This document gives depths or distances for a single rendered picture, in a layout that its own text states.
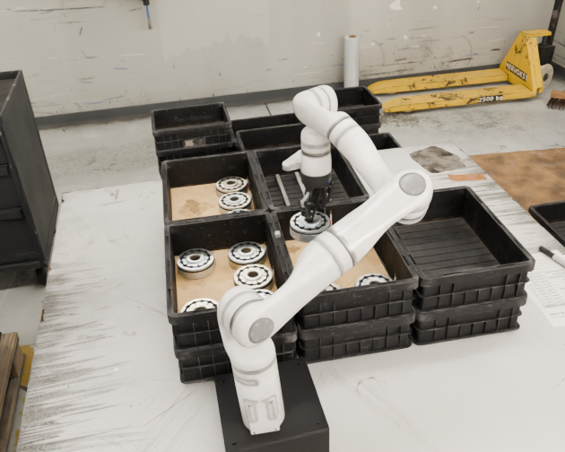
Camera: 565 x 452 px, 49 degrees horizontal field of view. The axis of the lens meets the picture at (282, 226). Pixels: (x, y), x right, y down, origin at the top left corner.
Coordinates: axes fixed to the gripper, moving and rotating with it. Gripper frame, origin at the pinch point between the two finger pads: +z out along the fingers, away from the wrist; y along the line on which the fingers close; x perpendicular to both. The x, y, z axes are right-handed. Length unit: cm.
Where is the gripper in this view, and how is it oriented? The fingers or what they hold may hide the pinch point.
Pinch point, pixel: (316, 218)
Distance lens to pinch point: 158.6
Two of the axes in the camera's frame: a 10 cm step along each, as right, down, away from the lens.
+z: 0.4, 8.4, 5.4
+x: -8.3, -2.7, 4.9
